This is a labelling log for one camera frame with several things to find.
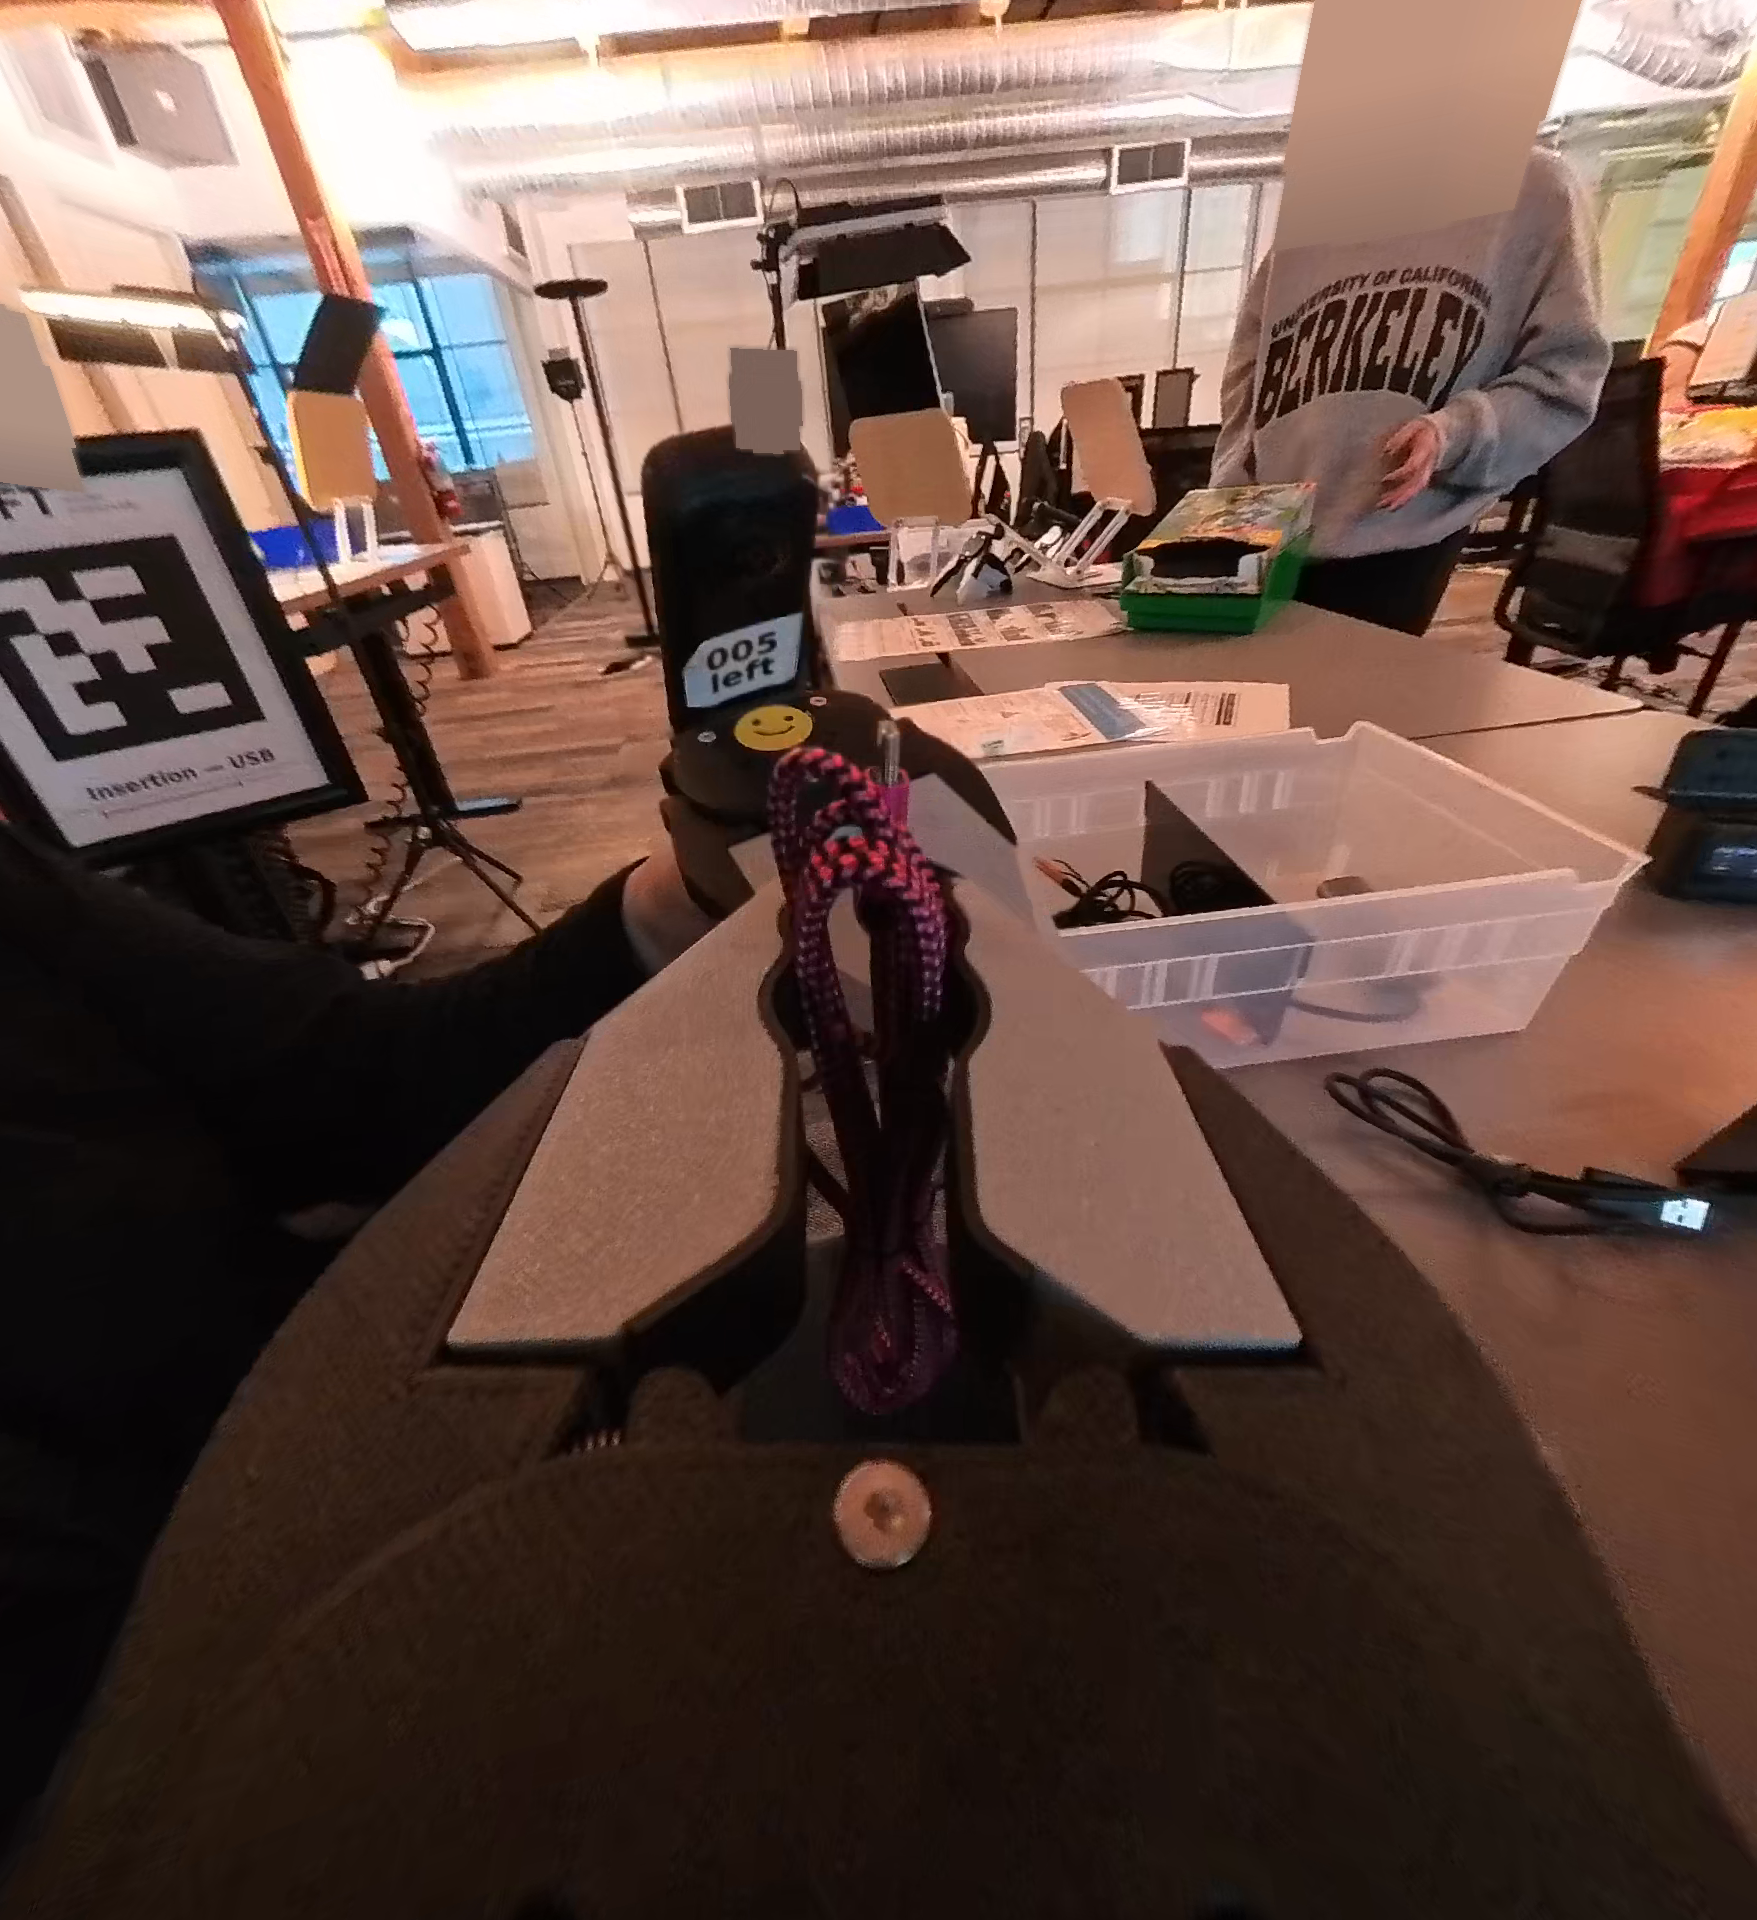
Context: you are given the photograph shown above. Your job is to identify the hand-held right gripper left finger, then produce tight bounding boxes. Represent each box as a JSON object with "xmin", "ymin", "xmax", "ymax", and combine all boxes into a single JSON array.
[{"xmin": 443, "ymin": 890, "xmax": 810, "ymax": 1350}]

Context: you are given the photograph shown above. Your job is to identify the green storage bin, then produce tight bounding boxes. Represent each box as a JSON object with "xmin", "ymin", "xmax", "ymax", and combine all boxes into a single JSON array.
[{"xmin": 1117, "ymin": 481, "xmax": 1321, "ymax": 636}]

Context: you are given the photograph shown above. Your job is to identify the red braided cable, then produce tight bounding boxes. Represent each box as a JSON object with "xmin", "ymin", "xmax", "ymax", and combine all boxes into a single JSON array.
[{"xmin": 762, "ymin": 719, "xmax": 964, "ymax": 1421}]

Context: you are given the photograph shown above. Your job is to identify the person's left forearm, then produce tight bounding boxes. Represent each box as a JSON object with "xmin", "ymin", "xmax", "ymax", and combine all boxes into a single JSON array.
[{"xmin": 293, "ymin": 868, "xmax": 655, "ymax": 1089}]

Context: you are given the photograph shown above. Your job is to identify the white cabinet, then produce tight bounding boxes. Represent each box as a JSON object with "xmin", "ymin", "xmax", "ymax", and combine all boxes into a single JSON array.
[{"xmin": 449, "ymin": 533, "xmax": 539, "ymax": 650}]

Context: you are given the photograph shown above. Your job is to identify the tan display board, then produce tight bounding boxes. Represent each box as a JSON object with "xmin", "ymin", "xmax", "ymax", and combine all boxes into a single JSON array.
[
  {"xmin": 847, "ymin": 409, "xmax": 972, "ymax": 525},
  {"xmin": 1057, "ymin": 375, "xmax": 1161, "ymax": 519}
]

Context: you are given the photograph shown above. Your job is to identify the black cable red plugs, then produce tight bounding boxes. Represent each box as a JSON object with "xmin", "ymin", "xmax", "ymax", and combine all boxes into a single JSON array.
[{"xmin": 1193, "ymin": 917, "xmax": 1439, "ymax": 1056}]

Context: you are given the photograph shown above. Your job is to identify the translucent plastic storage bin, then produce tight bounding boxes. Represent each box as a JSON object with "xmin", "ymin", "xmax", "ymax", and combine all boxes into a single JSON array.
[{"xmin": 986, "ymin": 721, "xmax": 1652, "ymax": 1073}]

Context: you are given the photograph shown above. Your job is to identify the person's left hand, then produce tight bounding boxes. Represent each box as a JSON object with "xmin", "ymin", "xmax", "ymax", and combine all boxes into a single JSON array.
[{"xmin": 620, "ymin": 856, "xmax": 743, "ymax": 976}]

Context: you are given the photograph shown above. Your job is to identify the studio light panel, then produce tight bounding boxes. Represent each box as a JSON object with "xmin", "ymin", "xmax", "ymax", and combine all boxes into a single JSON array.
[{"xmin": 754, "ymin": 201, "xmax": 975, "ymax": 307}]

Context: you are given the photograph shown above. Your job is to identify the blue banner leaflet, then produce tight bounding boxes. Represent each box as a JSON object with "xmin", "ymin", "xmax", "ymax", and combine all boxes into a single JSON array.
[{"xmin": 908, "ymin": 682, "xmax": 1225, "ymax": 763}]

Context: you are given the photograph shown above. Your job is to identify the black charging case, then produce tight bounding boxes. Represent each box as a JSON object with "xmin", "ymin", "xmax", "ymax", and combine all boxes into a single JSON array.
[{"xmin": 1643, "ymin": 727, "xmax": 1757, "ymax": 910}]

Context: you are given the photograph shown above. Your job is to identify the clear acrylic stand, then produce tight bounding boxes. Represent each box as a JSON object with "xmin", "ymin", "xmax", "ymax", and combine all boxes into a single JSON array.
[{"xmin": 999, "ymin": 495, "xmax": 1127, "ymax": 585}]

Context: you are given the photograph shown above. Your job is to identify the black floor lamp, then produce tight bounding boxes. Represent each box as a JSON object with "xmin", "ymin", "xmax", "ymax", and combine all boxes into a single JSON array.
[{"xmin": 531, "ymin": 275, "xmax": 665, "ymax": 650}]

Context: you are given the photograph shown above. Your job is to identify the black office chair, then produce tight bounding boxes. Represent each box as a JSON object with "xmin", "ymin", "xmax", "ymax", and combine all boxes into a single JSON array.
[{"xmin": 1496, "ymin": 358, "xmax": 1757, "ymax": 721}]

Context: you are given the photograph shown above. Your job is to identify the wooden pillar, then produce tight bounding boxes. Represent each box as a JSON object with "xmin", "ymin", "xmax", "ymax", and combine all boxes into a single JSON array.
[
  {"xmin": 1643, "ymin": 0, "xmax": 1757, "ymax": 360},
  {"xmin": 209, "ymin": 0, "xmax": 500, "ymax": 680}
]

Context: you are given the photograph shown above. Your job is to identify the black computer monitor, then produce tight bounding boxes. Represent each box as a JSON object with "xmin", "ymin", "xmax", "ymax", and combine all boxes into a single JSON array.
[{"xmin": 819, "ymin": 296, "xmax": 1025, "ymax": 449}]

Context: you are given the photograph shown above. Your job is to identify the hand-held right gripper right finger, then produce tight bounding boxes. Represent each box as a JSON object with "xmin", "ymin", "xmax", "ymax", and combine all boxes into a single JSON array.
[{"xmin": 947, "ymin": 881, "xmax": 1305, "ymax": 1350}]

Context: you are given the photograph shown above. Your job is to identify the framed marker sign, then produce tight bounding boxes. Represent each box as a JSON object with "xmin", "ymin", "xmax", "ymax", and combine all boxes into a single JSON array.
[{"xmin": 0, "ymin": 430, "xmax": 370, "ymax": 868}]

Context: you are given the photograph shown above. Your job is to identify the thin black cable orange plugs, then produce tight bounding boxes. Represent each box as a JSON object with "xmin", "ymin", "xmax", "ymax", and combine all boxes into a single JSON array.
[{"xmin": 1033, "ymin": 852, "xmax": 1175, "ymax": 932}]

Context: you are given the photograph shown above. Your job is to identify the wooden side table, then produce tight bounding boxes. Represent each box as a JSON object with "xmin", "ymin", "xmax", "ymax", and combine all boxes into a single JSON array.
[{"xmin": 266, "ymin": 541, "xmax": 479, "ymax": 619}]

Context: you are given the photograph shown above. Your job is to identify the black tripod stand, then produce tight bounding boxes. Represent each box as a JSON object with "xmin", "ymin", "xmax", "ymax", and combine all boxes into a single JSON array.
[{"xmin": 240, "ymin": 293, "xmax": 544, "ymax": 963}]

